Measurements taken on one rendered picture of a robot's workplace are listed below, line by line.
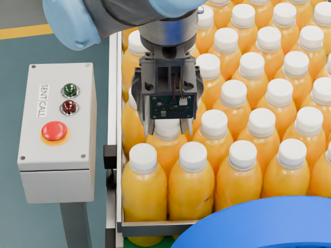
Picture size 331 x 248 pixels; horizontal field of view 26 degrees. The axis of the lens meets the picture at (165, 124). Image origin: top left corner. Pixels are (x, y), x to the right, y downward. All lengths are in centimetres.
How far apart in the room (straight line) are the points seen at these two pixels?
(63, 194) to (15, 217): 126
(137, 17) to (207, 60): 47
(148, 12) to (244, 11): 59
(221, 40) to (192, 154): 25
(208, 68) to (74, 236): 40
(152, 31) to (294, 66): 35
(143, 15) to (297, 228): 28
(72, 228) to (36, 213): 103
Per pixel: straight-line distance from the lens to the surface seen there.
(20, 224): 230
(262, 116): 107
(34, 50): 283
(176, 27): 85
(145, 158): 101
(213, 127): 105
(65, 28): 76
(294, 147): 104
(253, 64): 114
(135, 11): 67
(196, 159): 101
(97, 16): 73
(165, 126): 104
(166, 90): 90
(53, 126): 103
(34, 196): 108
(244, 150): 102
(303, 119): 107
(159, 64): 87
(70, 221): 127
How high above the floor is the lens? 188
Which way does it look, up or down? 48 degrees down
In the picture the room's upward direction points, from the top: straight up
